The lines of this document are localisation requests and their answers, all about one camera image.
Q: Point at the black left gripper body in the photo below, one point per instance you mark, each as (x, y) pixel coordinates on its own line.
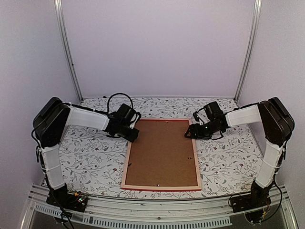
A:
(124, 134)

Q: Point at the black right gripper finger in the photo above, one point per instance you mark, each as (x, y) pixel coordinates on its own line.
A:
(193, 127)
(190, 134)

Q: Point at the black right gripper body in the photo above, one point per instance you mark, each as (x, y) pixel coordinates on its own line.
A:
(206, 132)

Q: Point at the brown backing board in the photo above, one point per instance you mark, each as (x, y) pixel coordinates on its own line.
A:
(162, 152)

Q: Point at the red wooden picture frame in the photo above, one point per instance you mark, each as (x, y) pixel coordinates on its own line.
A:
(126, 167)

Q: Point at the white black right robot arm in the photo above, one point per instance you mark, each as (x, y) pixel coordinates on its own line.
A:
(277, 126)

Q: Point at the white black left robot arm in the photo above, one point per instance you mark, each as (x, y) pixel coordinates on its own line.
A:
(57, 120)

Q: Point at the floral patterned table mat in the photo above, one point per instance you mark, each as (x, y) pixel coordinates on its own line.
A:
(93, 163)

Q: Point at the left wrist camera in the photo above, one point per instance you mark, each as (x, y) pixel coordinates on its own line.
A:
(134, 120)

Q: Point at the aluminium front rail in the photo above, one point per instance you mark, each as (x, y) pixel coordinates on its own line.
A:
(121, 213)

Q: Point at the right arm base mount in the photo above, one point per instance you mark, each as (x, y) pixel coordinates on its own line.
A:
(258, 198)

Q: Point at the right aluminium corner post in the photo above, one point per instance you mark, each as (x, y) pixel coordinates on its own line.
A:
(249, 49)

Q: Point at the aluminium corner post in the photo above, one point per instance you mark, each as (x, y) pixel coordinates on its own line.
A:
(249, 49)
(66, 47)

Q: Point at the left aluminium corner post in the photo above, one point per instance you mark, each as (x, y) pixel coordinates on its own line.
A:
(66, 47)

